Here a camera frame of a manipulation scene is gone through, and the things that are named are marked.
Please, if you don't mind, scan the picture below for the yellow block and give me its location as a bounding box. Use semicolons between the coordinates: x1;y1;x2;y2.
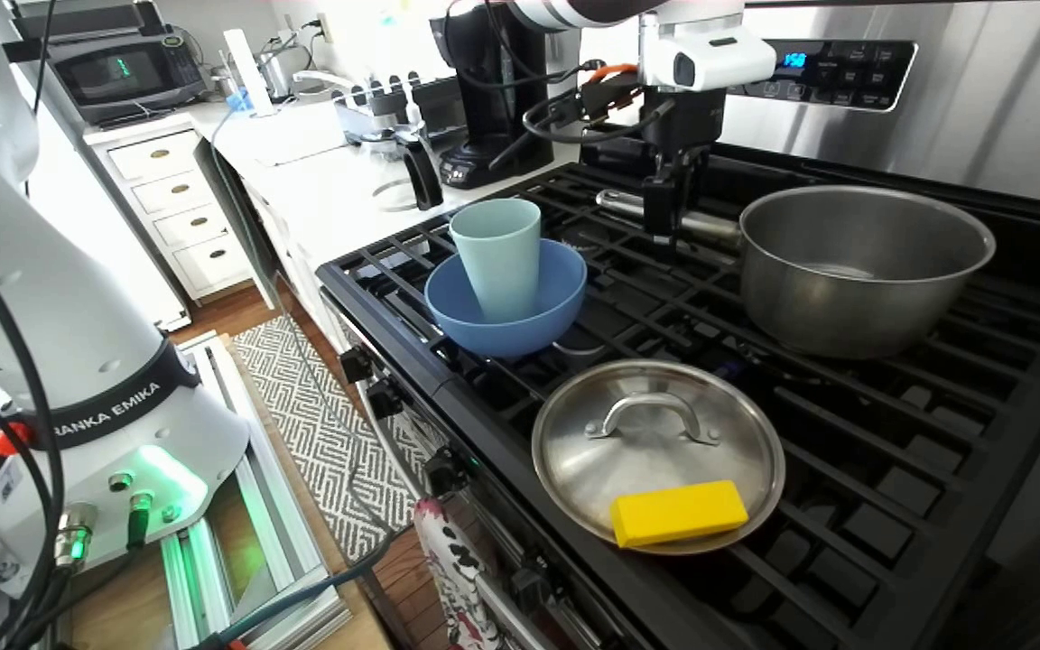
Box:
609;481;752;548

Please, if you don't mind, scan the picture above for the black microwave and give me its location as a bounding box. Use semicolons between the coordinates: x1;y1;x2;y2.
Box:
15;0;208;127

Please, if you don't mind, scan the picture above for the silver pot with handle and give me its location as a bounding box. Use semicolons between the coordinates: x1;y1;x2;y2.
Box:
591;181;1001;367

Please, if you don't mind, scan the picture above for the black coffee maker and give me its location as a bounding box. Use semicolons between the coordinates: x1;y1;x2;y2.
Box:
428;0;553;187

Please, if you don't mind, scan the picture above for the patterned dish towel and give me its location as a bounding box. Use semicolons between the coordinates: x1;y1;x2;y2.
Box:
412;500;509;650

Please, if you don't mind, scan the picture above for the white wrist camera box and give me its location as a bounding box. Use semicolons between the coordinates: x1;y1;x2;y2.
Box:
643;0;777;96

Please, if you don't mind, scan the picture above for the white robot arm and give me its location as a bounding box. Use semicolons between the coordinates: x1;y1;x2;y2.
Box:
0;42;247;600

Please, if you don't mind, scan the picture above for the white drawer cabinet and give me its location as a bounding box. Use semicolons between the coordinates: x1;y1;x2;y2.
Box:
87;117;247;299

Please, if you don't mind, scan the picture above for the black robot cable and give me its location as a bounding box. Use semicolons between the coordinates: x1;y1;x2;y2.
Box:
0;192;406;650

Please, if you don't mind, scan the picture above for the black gas stove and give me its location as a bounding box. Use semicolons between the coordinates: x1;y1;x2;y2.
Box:
321;0;1040;650

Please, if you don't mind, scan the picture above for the light teal cup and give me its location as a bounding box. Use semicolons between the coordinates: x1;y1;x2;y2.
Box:
446;198;541;322

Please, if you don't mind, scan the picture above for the patterned grey floor mat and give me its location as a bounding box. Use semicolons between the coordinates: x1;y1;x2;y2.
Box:
232;318;416;562

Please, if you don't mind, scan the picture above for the silver pot lid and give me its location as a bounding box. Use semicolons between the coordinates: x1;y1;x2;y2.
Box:
530;363;788;557

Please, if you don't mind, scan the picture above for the blue bowl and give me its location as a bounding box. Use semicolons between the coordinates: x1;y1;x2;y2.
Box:
422;238;587;358

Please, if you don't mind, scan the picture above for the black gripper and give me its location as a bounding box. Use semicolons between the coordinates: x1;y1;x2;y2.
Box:
643;87;725;234

